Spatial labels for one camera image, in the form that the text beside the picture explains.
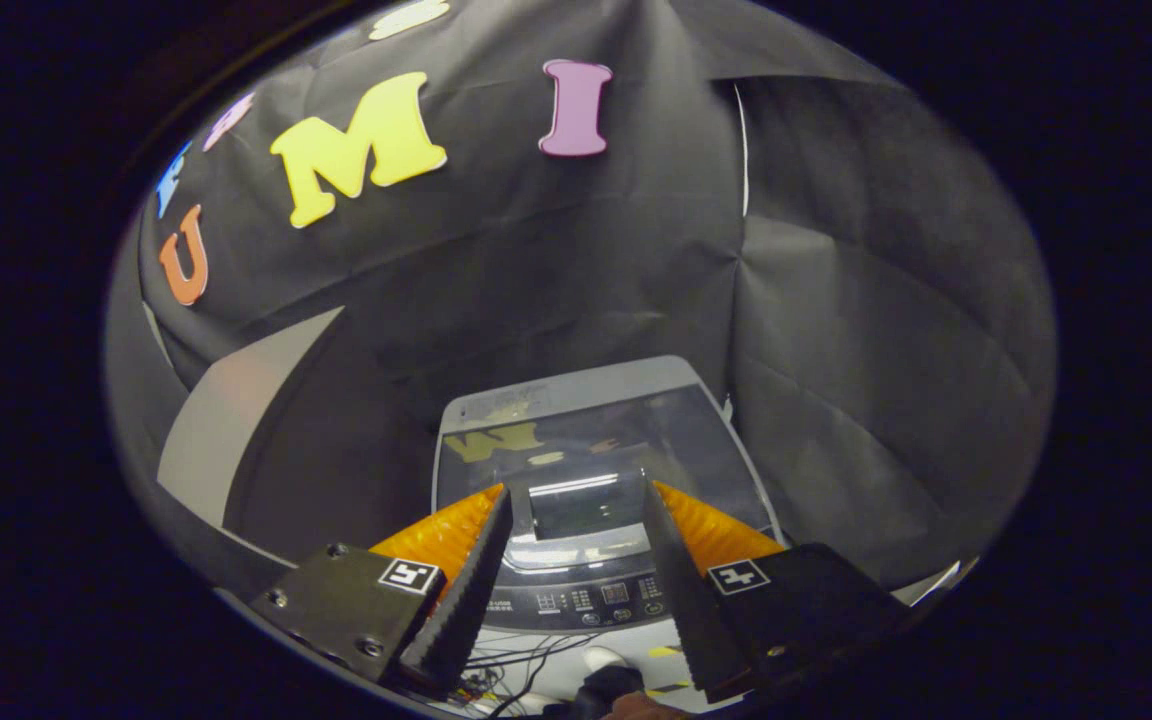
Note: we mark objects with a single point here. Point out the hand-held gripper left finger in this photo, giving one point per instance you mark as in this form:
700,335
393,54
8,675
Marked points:
456,610

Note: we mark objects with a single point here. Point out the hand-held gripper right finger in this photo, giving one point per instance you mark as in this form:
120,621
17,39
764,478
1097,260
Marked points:
691,610

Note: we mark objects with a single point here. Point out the grey washing machine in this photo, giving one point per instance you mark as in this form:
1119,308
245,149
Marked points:
596,600

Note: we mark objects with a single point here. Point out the washing machine glass lid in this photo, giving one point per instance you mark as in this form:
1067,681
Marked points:
576,440

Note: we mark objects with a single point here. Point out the beige cabinet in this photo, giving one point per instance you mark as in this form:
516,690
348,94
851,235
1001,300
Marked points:
236,420

